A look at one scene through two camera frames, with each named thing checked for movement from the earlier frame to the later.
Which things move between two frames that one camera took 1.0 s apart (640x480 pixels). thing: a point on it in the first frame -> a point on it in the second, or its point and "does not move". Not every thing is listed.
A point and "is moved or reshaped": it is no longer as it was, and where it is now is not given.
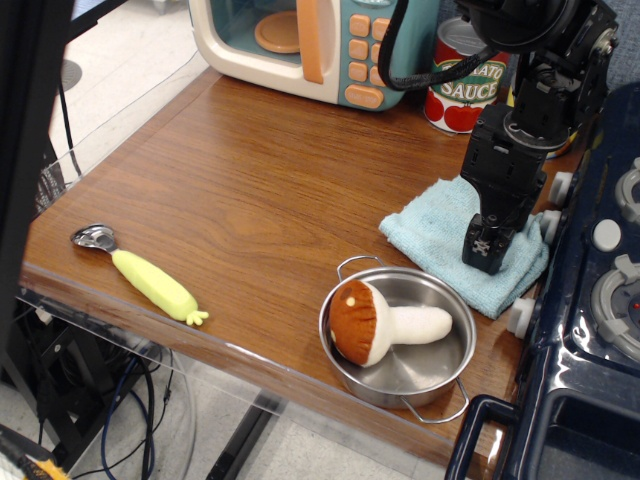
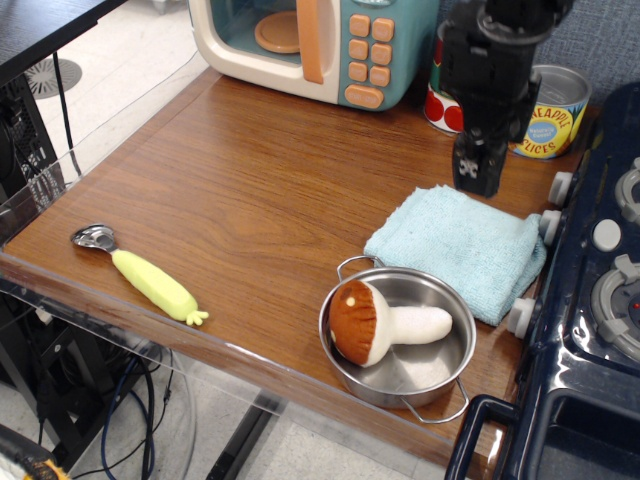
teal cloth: [430, 232] is moved or reshaped
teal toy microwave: [326, 51] does not move
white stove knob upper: [560, 187] does not move
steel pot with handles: [426, 375] does not move
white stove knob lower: [520, 315] does not move
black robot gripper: [508, 175] -> [488, 63]
